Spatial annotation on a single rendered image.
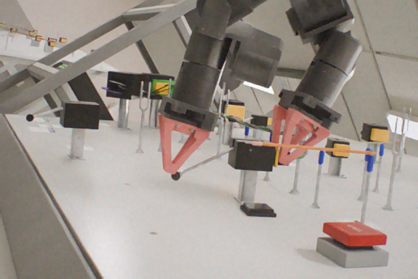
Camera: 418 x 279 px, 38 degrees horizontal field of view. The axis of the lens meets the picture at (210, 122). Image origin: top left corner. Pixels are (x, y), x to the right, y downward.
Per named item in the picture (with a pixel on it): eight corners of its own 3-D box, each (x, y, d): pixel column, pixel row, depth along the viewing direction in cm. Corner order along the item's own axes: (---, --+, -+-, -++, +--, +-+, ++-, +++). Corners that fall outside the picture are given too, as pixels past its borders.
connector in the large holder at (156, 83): (171, 96, 157) (172, 80, 157) (174, 97, 155) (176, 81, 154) (149, 95, 155) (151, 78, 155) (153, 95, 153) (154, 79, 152)
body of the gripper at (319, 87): (309, 119, 93) (332, 78, 93) (337, 128, 84) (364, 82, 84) (275, 98, 92) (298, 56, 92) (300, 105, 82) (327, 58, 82)
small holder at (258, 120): (233, 135, 164) (236, 112, 163) (259, 137, 167) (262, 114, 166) (240, 138, 159) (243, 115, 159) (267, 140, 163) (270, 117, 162)
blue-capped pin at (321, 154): (307, 206, 89) (315, 148, 88) (317, 206, 89) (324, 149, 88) (311, 208, 88) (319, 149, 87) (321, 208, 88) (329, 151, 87)
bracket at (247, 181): (233, 197, 89) (237, 164, 89) (249, 198, 90) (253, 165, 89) (241, 205, 85) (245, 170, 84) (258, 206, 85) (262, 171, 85)
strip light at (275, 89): (270, 82, 617) (275, 78, 619) (215, 65, 728) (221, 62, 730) (275, 96, 623) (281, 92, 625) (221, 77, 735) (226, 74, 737)
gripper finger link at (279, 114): (287, 166, 92) (316, 113, 92) (304, 176, 85) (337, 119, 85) (250, 146, 90) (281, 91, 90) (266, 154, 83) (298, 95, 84)
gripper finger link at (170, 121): (185, 172, 89) (205, 112, 89) (195, 183, 82) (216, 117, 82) (142, 160, 87) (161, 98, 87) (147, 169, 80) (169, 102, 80)
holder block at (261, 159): (227, 163, 88) (230, 136, 88) (263, 166, 89) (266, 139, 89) (234, 169, 84) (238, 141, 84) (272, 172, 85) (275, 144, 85)
